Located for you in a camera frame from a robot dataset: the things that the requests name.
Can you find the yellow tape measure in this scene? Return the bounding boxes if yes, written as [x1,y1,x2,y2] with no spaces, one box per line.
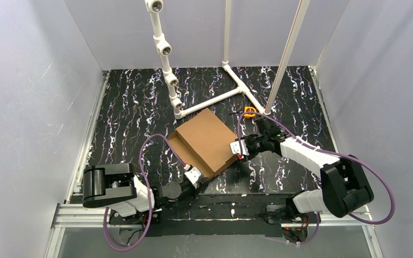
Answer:
[244,106,257,119]

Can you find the white PVC pipe frame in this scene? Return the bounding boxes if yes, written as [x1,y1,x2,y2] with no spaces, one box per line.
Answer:
[144,0,310,120]

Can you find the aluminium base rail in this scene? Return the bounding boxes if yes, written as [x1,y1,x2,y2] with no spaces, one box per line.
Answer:
[45,71,383,257]

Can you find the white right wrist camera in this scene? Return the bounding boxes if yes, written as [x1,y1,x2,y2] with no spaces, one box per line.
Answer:
[230,139,249,160]

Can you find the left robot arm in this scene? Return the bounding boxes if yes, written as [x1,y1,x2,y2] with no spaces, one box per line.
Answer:
[82,163,209,218]

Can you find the brown cardboard box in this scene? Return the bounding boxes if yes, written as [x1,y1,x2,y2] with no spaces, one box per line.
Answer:
[168,109,237,180]

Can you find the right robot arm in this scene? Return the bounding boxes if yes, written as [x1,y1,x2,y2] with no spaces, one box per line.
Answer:
[237,118,374,218]

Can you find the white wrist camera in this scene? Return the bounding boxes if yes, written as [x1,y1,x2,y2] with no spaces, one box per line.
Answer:
[183,163,203,188]
[230,139,249,160]

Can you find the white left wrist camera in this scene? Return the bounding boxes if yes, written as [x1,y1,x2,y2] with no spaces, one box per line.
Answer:
[183,163,203,188]

